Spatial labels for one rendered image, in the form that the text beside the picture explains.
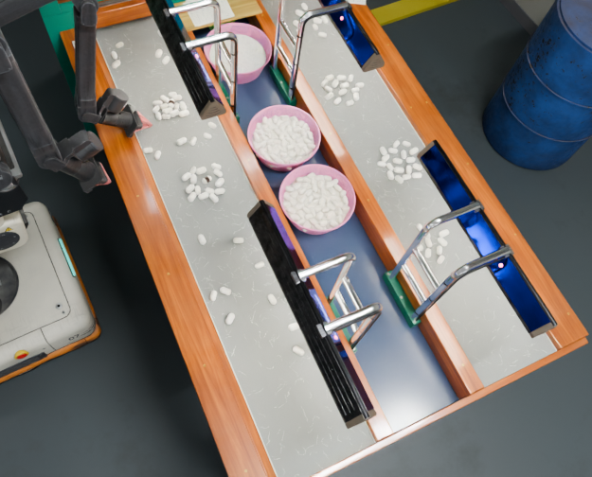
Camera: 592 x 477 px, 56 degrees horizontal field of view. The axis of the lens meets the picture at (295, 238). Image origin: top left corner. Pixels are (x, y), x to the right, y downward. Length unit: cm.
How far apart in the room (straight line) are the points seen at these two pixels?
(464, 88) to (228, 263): 210
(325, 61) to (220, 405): 139
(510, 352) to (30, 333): 171
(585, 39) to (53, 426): 271
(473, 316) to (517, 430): 91
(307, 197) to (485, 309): 71
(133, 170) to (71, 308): 65
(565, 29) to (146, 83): 176
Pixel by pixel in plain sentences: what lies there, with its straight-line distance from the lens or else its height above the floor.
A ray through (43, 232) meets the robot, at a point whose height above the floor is 28.
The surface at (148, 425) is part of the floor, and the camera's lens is 245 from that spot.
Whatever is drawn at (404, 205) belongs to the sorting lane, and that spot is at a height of 74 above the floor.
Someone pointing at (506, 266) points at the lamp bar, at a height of 109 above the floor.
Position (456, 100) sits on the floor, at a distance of 341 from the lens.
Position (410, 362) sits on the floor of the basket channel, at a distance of 187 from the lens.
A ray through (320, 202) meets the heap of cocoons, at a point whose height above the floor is 74.
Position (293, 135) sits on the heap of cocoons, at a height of 74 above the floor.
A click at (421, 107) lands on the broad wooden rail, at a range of 225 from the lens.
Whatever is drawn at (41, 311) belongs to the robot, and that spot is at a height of 28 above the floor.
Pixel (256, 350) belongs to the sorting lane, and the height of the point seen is 74.
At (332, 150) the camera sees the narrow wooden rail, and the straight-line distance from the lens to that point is 204.
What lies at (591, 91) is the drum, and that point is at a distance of 286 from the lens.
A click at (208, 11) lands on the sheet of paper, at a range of 242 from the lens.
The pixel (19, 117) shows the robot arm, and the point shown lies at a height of 138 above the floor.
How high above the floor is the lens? 241
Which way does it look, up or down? 64 degrees down
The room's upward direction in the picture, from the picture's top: 14 degrees clockwise
